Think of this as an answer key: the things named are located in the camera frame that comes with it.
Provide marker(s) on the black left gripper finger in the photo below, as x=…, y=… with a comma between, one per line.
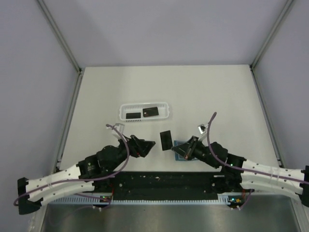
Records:
x=141, y=142
x=144, y=150

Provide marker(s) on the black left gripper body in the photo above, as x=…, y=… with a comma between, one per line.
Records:
x=134, y=151

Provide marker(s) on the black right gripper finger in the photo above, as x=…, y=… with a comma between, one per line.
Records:
x=184, y=146
x=180, y=155

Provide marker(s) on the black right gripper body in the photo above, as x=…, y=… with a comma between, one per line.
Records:
x=195, y=149

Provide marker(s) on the blue leather card holder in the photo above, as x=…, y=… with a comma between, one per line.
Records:
x=177, y=143

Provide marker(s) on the black VIP credit card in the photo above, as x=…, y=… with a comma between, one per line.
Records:
x=166, y=140

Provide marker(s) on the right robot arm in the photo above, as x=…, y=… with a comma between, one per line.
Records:
x=241, y=173

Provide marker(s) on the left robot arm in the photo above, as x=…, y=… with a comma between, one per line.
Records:
x=81, y=177

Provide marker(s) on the black card in basket left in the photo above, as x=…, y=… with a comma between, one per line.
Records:
x=136, y=115

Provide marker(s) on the black card in basket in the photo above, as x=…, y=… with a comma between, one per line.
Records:
x=136, y=115
x=150, y=112

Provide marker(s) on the black card in basket right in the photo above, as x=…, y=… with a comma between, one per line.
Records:
x=150, y=112

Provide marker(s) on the white plastic basket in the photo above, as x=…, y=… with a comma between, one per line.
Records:
x=163, y=109

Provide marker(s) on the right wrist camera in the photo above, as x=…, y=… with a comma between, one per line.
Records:
x=203, y=128

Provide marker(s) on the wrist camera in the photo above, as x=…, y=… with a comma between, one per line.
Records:
x=203, y=128
x=116, y=130

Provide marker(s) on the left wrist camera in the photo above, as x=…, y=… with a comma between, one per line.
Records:
x=116, y=130

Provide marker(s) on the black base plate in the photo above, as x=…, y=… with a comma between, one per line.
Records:
x=165, y=186

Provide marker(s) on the grey slotted cable duct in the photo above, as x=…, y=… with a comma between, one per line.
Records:
x=79, y=200

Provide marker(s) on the left aluminium frame post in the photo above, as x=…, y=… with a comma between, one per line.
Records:
x=58, y=35

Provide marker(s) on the aluminium frame post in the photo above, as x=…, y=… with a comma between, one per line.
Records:
x=58, y=35
x=288, y=5

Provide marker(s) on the right aluminium frame post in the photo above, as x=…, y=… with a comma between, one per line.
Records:
x=288, y=5

